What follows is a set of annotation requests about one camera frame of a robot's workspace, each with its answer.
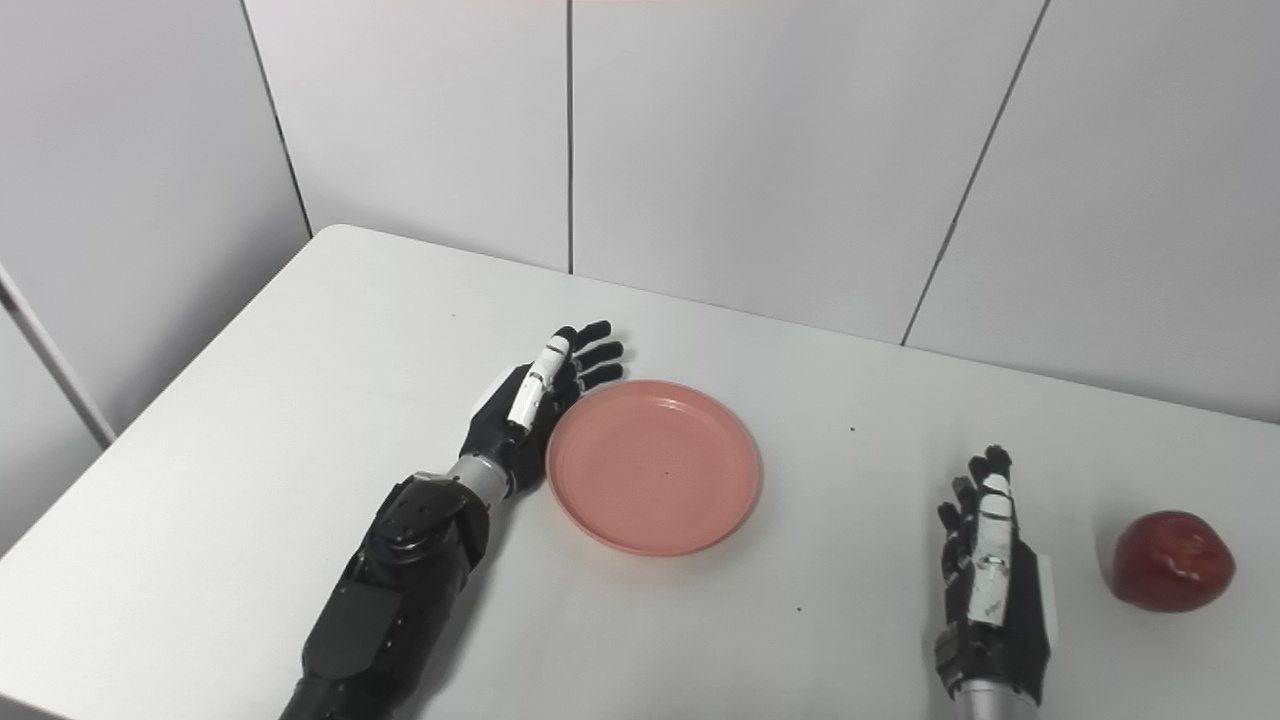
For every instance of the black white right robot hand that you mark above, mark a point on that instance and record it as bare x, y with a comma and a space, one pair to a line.
995, 640

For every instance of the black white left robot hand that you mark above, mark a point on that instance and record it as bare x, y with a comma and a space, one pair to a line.
505, 440

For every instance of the pink round plate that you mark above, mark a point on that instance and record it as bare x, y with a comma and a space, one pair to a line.
652, 468

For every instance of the red apple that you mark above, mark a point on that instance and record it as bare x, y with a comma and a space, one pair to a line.
1172, 562

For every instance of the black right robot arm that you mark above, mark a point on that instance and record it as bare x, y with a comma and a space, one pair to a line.
990, 705

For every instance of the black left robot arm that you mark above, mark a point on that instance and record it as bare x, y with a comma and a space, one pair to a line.
400, 590

